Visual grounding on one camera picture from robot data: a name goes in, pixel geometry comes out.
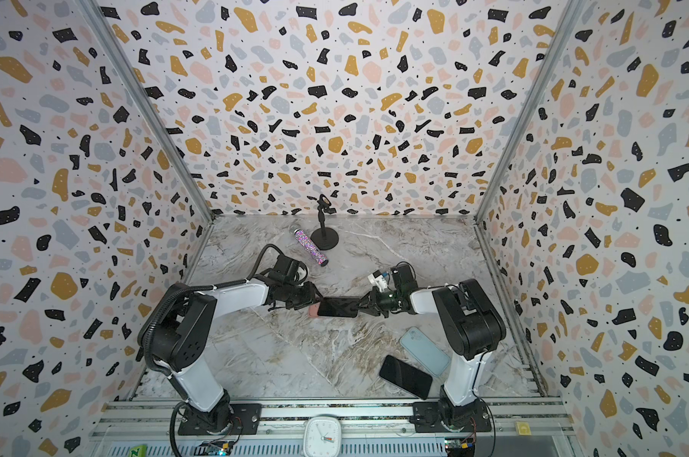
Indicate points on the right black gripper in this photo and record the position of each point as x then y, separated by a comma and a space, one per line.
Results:
373, 300

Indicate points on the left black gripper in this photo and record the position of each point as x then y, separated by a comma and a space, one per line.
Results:
308, 288

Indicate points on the black phone case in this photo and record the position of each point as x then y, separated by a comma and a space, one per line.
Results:
344, 307

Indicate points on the pink phone case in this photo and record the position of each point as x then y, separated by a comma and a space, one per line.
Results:
314, 311

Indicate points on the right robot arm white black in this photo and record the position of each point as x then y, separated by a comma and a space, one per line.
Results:
471, 323

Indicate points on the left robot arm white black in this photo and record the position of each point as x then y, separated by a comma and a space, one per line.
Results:
174, 336

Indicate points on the light blue phone case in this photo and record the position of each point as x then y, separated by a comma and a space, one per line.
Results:
425, 351

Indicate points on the black phone stand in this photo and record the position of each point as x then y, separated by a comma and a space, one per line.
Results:
325, 238

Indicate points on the black phone near front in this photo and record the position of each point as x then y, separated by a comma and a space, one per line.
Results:
406, 377

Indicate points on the purple glitter tube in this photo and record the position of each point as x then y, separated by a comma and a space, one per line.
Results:
307, 243

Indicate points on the white square clock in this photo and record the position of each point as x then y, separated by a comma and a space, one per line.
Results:
322, 437

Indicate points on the right circuit board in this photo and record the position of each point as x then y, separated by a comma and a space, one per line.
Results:
461, 447

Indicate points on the circuit board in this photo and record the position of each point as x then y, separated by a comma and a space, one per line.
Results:
461, 447
215, 448

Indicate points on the left circuit board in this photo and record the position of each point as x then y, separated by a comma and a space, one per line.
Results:
215, 448

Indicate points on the yellow sticker tag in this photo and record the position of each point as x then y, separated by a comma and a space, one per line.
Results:
523, 428

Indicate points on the green label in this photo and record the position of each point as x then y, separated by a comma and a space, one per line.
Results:
138, 451

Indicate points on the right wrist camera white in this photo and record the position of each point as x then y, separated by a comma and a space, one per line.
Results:
379, 280

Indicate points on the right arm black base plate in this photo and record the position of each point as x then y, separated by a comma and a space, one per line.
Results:
441, 416

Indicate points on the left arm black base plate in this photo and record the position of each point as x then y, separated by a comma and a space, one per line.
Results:
229, 419

